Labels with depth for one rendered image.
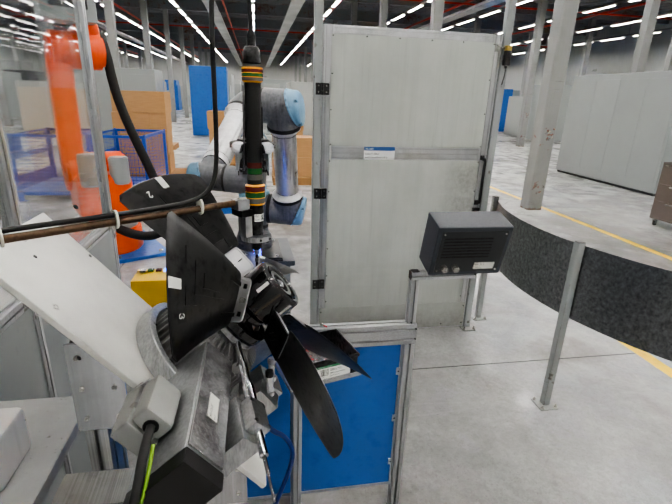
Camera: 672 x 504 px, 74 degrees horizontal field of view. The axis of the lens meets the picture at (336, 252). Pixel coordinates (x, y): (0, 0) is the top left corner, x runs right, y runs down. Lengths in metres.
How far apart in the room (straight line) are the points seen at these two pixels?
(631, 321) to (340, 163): 1.76
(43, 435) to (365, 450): 1.13
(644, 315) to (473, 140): 1.43
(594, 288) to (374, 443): 1.34
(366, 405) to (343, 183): 1.55
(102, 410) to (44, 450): 0.21
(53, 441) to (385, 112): 2.36
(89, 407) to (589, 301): 2.21
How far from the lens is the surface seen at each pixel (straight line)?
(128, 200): 1.01
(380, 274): 3.14
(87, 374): 1.03
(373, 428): 1.86
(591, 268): 2.54
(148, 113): 9.02
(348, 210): 2.94
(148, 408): 0.76
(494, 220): 1.58
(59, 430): 1.29
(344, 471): 1.98
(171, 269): 0.70
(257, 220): 1.02
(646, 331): 2.51
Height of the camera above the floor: 1.61
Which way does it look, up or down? 19 degrees down
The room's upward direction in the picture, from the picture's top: 2 degrees clockwise
